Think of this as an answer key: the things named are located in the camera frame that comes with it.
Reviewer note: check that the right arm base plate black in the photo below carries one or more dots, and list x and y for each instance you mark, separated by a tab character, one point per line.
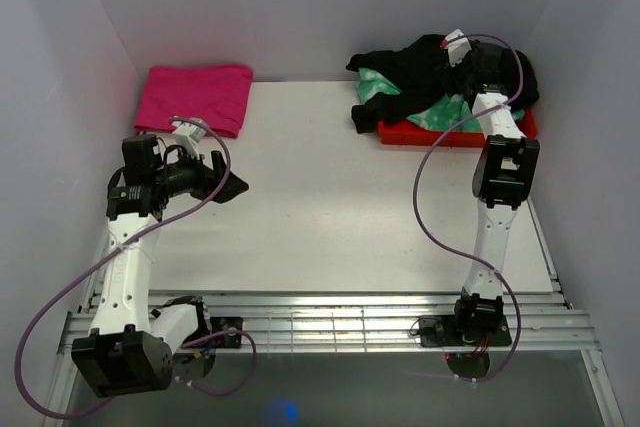
445	331

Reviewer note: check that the pink folded trousers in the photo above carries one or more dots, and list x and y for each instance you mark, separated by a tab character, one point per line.
218	95

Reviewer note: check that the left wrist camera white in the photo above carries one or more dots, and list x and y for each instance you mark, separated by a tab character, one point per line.
193	130

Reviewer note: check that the red plastic tray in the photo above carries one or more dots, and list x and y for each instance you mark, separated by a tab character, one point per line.
406	133

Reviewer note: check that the black trousers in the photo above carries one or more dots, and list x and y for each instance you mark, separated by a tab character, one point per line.
423	74

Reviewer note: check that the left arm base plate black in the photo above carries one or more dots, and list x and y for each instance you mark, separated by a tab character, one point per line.
230	338

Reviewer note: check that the aluminium rail frame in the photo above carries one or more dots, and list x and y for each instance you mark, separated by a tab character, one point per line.
347	273

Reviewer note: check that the green white tie-dye trousers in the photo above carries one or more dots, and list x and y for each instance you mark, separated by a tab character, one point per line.
439	116

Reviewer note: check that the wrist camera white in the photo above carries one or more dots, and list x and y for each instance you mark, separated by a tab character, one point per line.
193	130
457	46

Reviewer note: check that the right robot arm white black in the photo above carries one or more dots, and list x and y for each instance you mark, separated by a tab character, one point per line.
501	183

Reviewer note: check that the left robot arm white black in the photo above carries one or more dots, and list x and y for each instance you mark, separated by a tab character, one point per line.
129	347

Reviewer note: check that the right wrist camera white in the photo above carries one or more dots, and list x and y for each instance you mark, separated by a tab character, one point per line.
457	46

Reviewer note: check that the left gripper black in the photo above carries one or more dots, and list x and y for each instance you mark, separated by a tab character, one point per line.
208	180

